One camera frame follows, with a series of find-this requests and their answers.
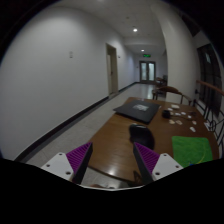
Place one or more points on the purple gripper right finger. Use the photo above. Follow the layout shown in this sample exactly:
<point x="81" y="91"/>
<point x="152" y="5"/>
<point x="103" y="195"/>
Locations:
<point x="154" y="166"/>

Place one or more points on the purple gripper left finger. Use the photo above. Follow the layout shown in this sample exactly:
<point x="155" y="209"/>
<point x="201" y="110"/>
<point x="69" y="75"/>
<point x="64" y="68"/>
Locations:
<point x="70" y="166"/>

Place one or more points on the black computer mouse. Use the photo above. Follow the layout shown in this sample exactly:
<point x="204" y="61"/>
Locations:
<point x="142" y="135"/>

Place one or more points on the black mouse pad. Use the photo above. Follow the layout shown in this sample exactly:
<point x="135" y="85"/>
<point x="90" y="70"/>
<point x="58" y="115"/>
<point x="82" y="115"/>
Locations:
<point x="138" y="110"/>

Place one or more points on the green cloth mat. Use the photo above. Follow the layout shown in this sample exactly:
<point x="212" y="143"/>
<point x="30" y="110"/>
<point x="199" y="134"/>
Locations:
<point x="189" y="151"/>

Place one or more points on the small black box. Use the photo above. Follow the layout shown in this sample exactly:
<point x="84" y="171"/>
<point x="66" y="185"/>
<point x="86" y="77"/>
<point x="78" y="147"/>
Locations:
<point x="166" y="114"/>

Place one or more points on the wooden chair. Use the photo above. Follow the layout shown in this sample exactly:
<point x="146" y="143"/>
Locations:
<point x="169" y="89"/>

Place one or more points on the glass double door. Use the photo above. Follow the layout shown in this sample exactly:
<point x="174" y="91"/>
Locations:
<point x="147" y="72"/>

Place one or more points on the wooden handrail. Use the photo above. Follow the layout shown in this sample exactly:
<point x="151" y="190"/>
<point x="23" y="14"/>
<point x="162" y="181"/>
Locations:
<point x="210" y="86"/>

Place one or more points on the green exit sign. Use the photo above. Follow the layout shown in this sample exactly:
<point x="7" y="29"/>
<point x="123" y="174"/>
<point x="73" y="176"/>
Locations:
<point x="147" y="55"/>

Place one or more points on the side door in wall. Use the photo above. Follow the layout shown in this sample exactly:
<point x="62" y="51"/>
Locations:
<point x="111" y="56"/>

